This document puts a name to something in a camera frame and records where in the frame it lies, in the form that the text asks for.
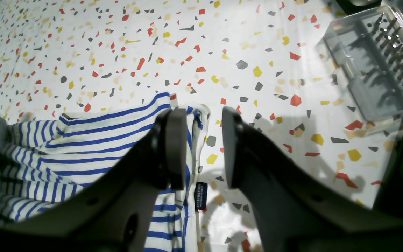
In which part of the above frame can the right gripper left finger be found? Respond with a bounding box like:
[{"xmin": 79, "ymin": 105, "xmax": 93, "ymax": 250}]
[{"xmin": 0, "ymin": 108, "xmax": 187, "ymax": 252}]

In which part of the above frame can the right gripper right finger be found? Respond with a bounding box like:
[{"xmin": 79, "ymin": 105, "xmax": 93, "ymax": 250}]
[{"xmin": 222, "ymin": 107, "xmax": 403, "ymax": 252}]

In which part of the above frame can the blue white striped t-shirt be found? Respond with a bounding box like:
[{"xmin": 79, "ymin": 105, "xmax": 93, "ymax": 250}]
[{"xmin": 0, "ymin": 92, "xmax": 209, "ymax": 252}]

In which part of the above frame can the clear screwdriver bit case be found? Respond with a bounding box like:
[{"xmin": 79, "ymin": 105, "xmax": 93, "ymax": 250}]
[{"xmin": 323, "ymin": 0, "xmax": 403, "ymax": 122}]

